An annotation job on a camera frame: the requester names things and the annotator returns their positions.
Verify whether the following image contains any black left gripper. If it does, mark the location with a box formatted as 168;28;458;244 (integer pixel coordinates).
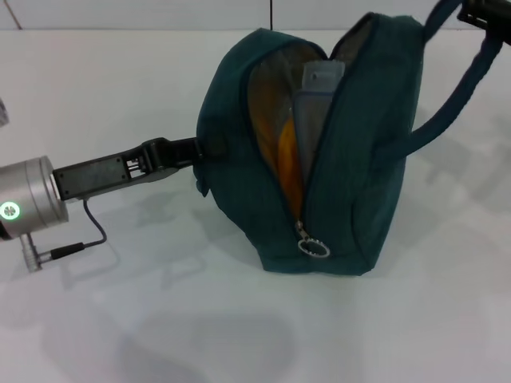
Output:
51;136;232;203

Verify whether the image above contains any yellow banana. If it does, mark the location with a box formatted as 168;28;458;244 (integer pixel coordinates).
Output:
275;119;307;219

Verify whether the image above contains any clear plastic food container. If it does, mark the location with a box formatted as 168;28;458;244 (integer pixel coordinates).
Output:
291;59;345;208

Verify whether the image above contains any metal zipper pull ring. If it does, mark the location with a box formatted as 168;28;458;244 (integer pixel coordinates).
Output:
295;221;331;260

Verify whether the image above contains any teal insulated lunch bag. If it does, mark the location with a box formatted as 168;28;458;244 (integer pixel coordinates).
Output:
192;0;505;276

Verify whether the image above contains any left arm cable with plug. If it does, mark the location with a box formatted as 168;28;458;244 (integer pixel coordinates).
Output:
19;198;109;272

